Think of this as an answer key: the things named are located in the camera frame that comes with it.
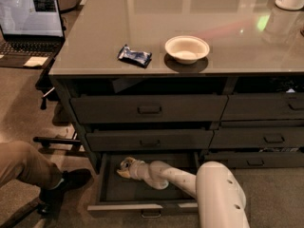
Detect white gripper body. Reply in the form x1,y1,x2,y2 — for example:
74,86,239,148
129,160,150,181

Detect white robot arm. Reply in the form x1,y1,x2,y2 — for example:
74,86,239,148
117,157,250,228

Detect open bottom left drawer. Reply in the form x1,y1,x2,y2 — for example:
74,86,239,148
87,152,199,219

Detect middle left drawer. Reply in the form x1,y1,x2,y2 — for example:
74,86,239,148
86,129,213,151

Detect top left drawer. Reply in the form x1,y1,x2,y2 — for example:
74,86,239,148
70,95,227,124

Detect bottom right drawer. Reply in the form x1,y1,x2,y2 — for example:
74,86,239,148
203,152,304,169

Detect top right drawer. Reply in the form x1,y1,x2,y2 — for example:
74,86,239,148
221,92,304,121

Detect middle right drawer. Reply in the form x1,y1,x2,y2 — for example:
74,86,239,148
210,127,304,149

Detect black shoe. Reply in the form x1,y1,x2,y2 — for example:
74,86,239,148
38,168,92,215

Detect blue snack wrapper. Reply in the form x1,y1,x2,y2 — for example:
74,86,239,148
117,45,152,68

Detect person's leg khaki trousers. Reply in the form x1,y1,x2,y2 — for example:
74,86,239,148
0,141,64,190

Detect white paper bowl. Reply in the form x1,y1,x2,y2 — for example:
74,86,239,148
164,36,210,65

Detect white sticky note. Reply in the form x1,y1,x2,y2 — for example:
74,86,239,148
24,57,48,67

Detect open laptop computer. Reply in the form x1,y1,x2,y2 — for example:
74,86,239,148
0,0,65,68

